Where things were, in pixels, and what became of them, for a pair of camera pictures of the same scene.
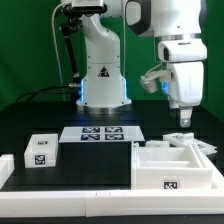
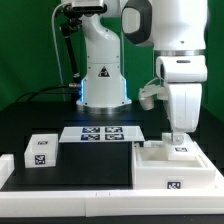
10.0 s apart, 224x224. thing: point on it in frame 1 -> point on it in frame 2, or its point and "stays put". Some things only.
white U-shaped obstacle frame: (109, 203) stays put
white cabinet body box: (183, 167) stays put
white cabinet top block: (42, 151) stays put
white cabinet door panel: (188, 138) -> (182, 152)
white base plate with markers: (97, 134) stays put
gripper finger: (185, 118) -> (178, 137)
